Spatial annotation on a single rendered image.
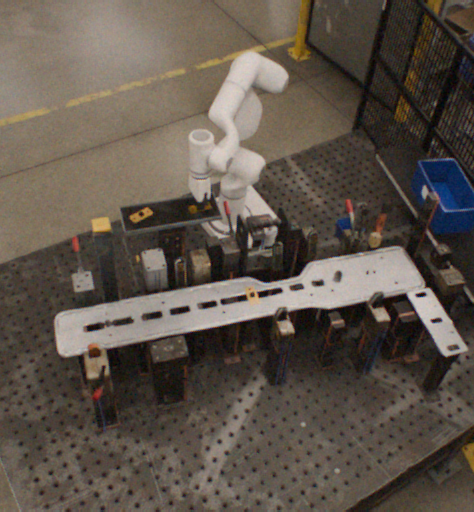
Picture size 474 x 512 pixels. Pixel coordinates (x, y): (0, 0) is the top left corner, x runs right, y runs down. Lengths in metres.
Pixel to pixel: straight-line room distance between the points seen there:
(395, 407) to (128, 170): 2.54
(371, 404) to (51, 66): 3.85
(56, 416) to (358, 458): 1.10
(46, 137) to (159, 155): 0.81
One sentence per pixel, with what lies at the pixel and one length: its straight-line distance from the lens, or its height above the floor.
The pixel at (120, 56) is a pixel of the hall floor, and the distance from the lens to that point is 5.47.
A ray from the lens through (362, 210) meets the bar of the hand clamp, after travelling 2.40.
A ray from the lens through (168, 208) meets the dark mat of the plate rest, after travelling 2.39.
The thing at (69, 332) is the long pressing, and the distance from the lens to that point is 2.26.
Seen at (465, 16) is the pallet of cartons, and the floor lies 0.44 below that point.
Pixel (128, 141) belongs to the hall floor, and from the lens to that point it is 4.57.
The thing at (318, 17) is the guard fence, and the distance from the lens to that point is 5.28.
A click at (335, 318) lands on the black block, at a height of 0.99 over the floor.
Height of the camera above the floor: 2.83
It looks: 49 degrees down
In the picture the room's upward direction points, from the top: 5 degrees clockwise
